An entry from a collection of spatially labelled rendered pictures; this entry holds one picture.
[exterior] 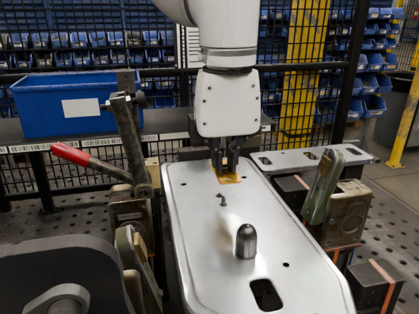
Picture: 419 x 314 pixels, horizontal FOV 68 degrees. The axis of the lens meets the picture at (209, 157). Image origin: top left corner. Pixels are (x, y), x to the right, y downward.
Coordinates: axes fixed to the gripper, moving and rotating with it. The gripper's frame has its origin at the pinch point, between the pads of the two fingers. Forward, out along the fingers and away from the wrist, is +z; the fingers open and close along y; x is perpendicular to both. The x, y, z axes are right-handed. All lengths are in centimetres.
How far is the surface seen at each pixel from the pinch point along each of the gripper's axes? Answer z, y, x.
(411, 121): 65, 216, 164
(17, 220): 39, -56, 48
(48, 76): -6, -38, 51
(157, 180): 6.2, -11.5, 6.2
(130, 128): -7.6, -15.1, -1.8
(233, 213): 9.3, 0.9, -3.1
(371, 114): 59, 182, 173
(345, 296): 9.6, 9.7, -22.9
